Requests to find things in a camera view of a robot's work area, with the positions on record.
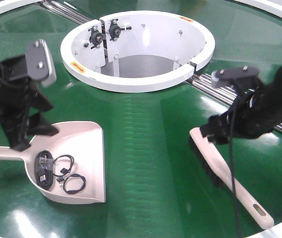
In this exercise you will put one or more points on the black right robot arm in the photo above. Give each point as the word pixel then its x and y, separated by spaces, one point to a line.
pixel 277 81

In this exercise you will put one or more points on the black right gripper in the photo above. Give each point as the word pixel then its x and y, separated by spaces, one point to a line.
pixel 253 113

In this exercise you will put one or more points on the orange warning sticker rear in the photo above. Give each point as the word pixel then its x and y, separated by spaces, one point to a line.
pixel 186 19

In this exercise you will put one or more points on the pink plastic dustpan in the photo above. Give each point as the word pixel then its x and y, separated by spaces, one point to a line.
pixel 81 139

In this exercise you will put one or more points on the black bearing mount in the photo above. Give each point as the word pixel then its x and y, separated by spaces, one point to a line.
pixel 96 37
pixel 115 30

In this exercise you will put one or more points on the black bearing mount right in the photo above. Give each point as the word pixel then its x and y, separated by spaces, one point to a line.
pixel 115 30

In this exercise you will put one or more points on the white outer rim right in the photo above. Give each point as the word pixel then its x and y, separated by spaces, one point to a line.
pixel 263 5

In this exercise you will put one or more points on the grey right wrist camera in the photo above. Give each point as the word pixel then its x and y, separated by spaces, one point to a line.
pixel 242 76

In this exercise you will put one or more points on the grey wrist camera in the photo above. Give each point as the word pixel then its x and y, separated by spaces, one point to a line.
pixel 242 76
pixel 39 63

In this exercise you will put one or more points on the orange warning sticker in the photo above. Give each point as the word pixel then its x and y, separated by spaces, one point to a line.
pixel 78 67
pixel 186 19

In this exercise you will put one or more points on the pink hand brush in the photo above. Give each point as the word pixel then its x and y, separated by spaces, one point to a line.
pixel 216 164

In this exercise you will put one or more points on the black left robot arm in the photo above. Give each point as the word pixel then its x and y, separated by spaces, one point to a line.
pixel 22 104

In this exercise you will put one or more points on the orange warning sticker front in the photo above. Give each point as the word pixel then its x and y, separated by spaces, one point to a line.
pixel 78 67

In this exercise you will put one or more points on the black bearing mount left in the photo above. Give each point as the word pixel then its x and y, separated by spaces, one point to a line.
pixel 96 37

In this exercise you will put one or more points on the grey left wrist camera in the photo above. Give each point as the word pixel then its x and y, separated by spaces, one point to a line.
pixel 39 63

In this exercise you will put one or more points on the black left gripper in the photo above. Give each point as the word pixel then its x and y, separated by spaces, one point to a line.
pixel 19 93

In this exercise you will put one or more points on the steel rollers top left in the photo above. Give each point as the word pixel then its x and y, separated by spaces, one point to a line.
pixel 64 10

